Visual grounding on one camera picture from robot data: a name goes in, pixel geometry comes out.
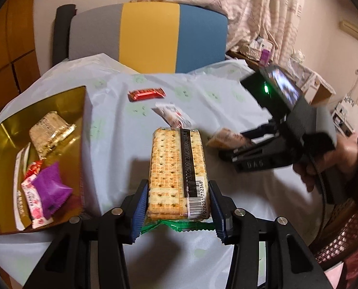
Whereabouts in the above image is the clear cracker pack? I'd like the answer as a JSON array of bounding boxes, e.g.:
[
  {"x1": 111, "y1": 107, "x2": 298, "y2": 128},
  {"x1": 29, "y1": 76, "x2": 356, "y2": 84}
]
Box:
[{"x1": 141, "y1": 126, "x2": 216, "y2": 232}]

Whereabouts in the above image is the gold tin box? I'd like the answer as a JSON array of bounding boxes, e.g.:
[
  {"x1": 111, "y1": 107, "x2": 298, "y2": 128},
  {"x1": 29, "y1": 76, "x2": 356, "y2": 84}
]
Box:
[{"x1": 0, "y1": 86, "x2": 92, "y2": 235}]

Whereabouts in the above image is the grey yellow blue chair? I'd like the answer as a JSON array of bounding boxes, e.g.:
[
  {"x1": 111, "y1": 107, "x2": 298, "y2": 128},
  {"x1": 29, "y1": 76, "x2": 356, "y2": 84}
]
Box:
[{"x1": 53, "y1": 1, "x2": 229, "y2": 74}]

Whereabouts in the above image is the beige patterned curtain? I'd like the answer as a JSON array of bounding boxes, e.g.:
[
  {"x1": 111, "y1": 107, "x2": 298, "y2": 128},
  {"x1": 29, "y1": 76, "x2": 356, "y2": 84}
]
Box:
[{"x1": 131, "y1": 0, "x2": 307, "y2": 55}]

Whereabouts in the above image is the red candy wrapper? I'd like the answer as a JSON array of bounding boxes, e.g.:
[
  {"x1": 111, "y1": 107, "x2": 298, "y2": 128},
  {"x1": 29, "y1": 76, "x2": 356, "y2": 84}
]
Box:
[{"x1": 128, "y1": 87, "x2": 166, "y2": 103}]

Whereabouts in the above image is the small purple box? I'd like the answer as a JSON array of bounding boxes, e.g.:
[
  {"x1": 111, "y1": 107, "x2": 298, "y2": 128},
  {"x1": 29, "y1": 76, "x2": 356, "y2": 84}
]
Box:
[{"x1": 260, "y1": 48, "x2": 272, "y2": 66}]

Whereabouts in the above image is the white shelf unit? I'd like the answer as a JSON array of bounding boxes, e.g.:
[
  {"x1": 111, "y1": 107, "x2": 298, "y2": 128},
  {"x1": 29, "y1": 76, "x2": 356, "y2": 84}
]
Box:
[{"x1": 331, "y1": 95, "x2": 358, "y2": 136}]

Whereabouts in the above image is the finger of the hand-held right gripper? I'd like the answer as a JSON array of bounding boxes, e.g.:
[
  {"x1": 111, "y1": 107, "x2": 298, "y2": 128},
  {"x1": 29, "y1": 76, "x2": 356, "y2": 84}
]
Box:
[
  {"x1": 241, "y1": 120, "x2": 280, "y2": 143},
  {"x1": 218, "y1": 140, "x2": 306, "y2": 173}
]

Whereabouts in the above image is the purple snack packet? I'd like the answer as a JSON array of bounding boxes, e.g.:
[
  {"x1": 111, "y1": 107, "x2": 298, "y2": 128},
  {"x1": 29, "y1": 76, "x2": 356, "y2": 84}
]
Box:
[{"x1": 34, "y1": 162, "x2": 73, "y2": 219}]

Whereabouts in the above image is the rattan chair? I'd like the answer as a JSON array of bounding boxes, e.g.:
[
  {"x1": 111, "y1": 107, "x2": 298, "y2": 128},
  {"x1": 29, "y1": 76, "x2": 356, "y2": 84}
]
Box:
[{"x1": 308, "y1": 202, "x2": 358, "y2": 271}]

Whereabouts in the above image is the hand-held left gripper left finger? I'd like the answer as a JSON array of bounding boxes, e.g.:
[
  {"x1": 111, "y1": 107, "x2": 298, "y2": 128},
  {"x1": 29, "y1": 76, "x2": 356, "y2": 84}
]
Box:
[{"x1": 22, "y1": 179, "x2": 149, "y2": 289}]

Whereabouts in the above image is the small red white candy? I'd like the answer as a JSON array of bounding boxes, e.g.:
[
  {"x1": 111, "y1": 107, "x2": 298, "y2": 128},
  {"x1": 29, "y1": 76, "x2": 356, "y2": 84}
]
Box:
[{"x1": 24, "y1": 159, "x2": 44, "y2": 181}]

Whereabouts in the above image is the orange wooden cabinet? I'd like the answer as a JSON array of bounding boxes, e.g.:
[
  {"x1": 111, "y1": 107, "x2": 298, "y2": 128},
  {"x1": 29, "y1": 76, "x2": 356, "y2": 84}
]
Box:
[{"x1": 0, "y1": 0, "x2": 42, "y2": 97}]

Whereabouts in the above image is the person's right hand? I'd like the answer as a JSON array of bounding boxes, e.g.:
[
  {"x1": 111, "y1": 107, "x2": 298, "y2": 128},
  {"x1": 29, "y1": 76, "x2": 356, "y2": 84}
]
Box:
[{"x1": 292, "y1": 140, "x2": 358, "y2": 193}]

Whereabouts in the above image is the gold rice cracker packet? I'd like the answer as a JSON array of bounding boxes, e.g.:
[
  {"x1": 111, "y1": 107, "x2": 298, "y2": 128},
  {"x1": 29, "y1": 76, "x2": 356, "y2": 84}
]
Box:
[{"x1": 28, "y1": 111, "x2": 77, "y2": 157}]

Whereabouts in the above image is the shiny foil packet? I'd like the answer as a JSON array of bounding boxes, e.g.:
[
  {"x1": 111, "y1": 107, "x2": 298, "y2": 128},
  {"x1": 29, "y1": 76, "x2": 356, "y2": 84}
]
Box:
[{"x1": 238, "y1": 44, "x2": 262, "y2": 59}]

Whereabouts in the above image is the pink floral snack packet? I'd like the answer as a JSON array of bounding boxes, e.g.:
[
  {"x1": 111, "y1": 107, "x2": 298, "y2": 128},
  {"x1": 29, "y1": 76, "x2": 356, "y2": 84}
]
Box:
[{"x1": 20, "y1": 176, "x2": 54, "y2": 229}]

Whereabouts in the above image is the cardboard box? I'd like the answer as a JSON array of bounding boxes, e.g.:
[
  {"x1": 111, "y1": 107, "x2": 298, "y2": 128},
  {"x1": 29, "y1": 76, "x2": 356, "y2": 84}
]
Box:
[{"x1": 299, "y1": 66, "x2": 338, "y2": 104}]

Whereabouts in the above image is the gold white packet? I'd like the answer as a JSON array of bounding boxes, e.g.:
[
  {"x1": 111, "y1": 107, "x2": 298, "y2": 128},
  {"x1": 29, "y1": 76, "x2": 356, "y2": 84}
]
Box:
[{"x1": 13, "y1": 143, "x2": 32, "y2": 231}]

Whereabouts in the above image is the pale blue tablecloth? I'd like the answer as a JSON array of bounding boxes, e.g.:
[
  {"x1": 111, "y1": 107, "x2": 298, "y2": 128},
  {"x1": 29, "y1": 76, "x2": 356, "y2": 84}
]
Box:
[{"x1": 0, "y1": 53, "x2": 318, "y2": 289}]

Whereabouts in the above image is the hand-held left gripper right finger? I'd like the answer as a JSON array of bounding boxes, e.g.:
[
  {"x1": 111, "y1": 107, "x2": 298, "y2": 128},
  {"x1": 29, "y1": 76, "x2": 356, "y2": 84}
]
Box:
[{"x1": 208, "y1": 181, "x2": 336, "y2": 289}]

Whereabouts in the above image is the black cable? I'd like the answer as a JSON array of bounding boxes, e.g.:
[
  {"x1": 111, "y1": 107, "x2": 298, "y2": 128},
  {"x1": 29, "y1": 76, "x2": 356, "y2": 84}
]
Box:
[{"x1": 305, "y1": 152, "x2": 328, "y2": 244}]

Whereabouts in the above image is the beige wall trunking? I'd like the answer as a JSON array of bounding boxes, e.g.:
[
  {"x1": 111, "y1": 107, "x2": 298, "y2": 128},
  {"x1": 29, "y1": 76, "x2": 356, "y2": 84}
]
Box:
[{"x1": 340, "y1": 20, "x2": 358, "y2": 47}]

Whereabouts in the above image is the white red snack packet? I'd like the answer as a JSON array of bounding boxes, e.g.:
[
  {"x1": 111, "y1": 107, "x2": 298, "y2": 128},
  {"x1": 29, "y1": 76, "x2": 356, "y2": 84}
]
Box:
[{"x1": 155, "y1": 102, "x2": 196, "y2": 128}]

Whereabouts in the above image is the brown snack packet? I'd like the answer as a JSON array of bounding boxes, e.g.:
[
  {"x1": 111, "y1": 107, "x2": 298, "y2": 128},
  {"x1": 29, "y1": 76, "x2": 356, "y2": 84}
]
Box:
[{"x1": 206, "y1": 128, "x2": 253, "y2": 149}]

